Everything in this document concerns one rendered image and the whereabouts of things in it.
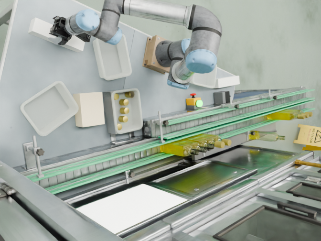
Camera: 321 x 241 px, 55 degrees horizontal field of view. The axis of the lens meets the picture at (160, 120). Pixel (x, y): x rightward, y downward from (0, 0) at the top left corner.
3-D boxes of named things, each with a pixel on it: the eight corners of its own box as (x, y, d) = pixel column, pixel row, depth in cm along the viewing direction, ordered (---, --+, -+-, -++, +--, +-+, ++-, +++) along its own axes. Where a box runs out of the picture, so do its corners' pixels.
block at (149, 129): (143, 136, 172) (151, 138, 167) (141, 120, 171) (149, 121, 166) (148, 136, 175) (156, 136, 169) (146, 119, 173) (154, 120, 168)
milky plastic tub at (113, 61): (96, 82, 161) (105, 81, 154) (87, 38, 156) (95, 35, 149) (123, 75, 171) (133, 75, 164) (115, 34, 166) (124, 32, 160)
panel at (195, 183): (61, 219, 127) (102, 250, 101) (60, 212, 127) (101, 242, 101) (207, 163, 183) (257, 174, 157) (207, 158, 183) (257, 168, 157)
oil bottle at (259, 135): (248, 138, 226) (282, 143, 206) (248, 131, 226) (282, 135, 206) (253, 137, 230) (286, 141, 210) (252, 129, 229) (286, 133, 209)
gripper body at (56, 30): (52, 17, 131) (63, 11, 121) (70, 26, 136) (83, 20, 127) (48, 34, 130) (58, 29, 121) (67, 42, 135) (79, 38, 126)
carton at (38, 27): (31, 19, 137) (35, 17, 132) (80, 40, 152) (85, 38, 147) (27, 33, 136) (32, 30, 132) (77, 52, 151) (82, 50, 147)
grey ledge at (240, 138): (184, 158, 198) (197, 160, 190) (183, 145, 197) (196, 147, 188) (265, 130, 258) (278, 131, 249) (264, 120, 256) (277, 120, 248)
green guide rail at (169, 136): (157, 137, 170) (167, 139, 164) (157, 136, 170) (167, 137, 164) (305, 98, 279) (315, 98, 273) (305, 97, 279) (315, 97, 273)
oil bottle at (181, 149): (160, 151, 172) (187, 157, 156) (159, 142, 171) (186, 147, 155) (167, 149, 176) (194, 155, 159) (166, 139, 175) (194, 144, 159)
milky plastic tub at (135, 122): (108, 133, 165) (116, 135, 158) (102, 91, 161) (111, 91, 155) (134, 127, 176) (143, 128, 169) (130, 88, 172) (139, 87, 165)
